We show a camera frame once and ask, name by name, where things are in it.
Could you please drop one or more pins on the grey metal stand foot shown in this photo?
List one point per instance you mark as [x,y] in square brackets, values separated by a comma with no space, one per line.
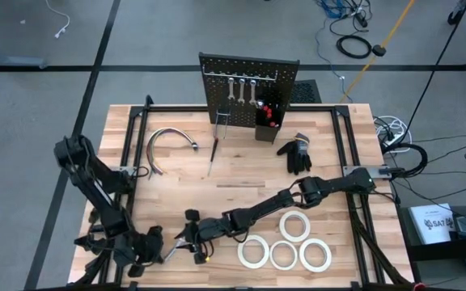
[18,62]

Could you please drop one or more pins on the white masking tape roll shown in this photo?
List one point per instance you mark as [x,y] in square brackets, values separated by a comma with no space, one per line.
[294,213]
[315,268]
[240,251]
[271,255]

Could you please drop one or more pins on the black stand legs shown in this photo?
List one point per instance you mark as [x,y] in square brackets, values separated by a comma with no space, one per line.
[454,18]

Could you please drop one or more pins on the black bracket part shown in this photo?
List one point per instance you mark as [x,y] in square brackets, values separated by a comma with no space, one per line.
[89,244]

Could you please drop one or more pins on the black perforated plate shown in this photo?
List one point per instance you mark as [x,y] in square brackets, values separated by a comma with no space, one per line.
[306,93]

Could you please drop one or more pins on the black equipment cart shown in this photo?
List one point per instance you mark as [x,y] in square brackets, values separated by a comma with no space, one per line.
[439,252]

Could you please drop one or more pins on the black pegboard tool bin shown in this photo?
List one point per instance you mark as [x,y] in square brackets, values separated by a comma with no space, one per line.
[267,135]

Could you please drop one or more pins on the white printed booklet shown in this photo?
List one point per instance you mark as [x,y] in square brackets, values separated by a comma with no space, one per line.
[431,230]

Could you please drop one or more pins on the silver ratchet wrench black grip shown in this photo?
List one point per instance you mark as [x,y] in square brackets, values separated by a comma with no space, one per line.
[260,105]

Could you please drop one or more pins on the black metal pegboard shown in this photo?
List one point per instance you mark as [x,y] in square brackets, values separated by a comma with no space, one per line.
[225,109]

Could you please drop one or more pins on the silver pegboard hook rail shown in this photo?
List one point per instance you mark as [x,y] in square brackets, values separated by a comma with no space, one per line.
[263,78]

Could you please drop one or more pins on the small black block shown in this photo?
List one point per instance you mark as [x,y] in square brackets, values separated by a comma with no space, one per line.
[93,215]
[94,229]

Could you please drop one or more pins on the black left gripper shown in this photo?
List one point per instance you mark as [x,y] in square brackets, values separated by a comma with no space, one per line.
[140,250]

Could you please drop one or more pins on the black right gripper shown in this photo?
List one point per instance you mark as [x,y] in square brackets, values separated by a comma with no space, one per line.
[206,230]

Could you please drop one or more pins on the large silver wrench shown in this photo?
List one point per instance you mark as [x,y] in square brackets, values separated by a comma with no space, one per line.
[252,93]

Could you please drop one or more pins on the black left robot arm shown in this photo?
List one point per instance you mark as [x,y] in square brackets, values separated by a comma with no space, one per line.
[95,190]

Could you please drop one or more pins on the white power strip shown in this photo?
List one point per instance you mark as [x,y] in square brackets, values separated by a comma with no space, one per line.
[396,139]

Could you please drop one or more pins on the red clamp knob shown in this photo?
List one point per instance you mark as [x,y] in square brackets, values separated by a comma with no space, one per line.
[419,287]

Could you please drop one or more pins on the black metal table frame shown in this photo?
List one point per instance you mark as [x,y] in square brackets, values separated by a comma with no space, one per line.
[168,109]

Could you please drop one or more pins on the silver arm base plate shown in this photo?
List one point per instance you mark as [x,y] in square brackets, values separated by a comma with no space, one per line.
[127,169]
[352,170]

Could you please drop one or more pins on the black work glove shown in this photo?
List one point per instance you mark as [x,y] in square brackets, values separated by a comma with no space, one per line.
[297,155]

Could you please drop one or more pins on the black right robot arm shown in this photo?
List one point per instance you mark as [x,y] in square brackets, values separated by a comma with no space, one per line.
[257,214]

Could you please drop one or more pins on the black power adapter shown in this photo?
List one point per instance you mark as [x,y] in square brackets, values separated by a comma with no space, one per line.
[378,50]

